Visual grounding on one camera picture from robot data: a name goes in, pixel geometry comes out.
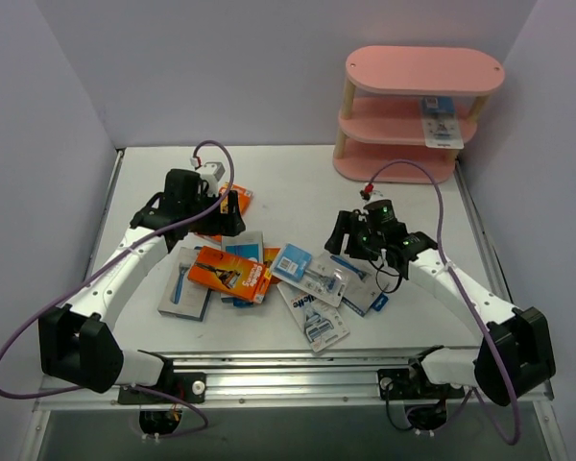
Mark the grey Harry's box left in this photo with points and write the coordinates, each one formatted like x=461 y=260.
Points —
x=183 y=298

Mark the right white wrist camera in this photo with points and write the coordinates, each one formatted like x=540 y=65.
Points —
x=370 y=194

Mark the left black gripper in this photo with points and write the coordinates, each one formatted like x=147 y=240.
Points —
x=226 y=219

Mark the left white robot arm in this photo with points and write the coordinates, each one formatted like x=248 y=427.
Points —
x=75 y=338

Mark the blue razor blister pack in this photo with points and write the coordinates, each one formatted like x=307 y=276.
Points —
x=316 y=276

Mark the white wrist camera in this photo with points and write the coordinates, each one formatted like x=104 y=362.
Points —
x=370 y=194
x=211 y=172

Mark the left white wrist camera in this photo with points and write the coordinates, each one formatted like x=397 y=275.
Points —
x=211 y=172

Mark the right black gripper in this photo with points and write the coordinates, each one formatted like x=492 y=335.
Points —
x=346 y=235

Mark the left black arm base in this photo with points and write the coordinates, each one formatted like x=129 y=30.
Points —
x=168 y=409

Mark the white Gillette SkinGuard blister pack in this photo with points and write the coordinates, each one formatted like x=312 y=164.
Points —
x=319 y=323

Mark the white blue Harry's box centre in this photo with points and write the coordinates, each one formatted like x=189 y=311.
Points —
x=248 y=244

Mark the grey harry's box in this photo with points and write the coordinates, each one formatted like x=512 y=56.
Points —
x=183 y=298
x=362 y=293

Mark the grey Harry's box right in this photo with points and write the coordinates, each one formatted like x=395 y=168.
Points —
x=362 y=293

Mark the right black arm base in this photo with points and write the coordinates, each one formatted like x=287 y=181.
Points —
x=429 y=413

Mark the aluminium rail frame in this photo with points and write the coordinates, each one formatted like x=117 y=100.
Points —
x=257 y=358

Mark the orange Gillette box front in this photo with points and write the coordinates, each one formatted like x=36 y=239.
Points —
x=232 y=275

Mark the pink three-tier shelf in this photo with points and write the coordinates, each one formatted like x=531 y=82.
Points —
x=380 y=134

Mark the orange gillette box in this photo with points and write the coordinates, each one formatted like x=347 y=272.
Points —
x=227 y=219
x=269 y=257
x=232 y=275

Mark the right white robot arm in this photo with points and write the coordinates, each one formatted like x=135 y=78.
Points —
x=515 y=354

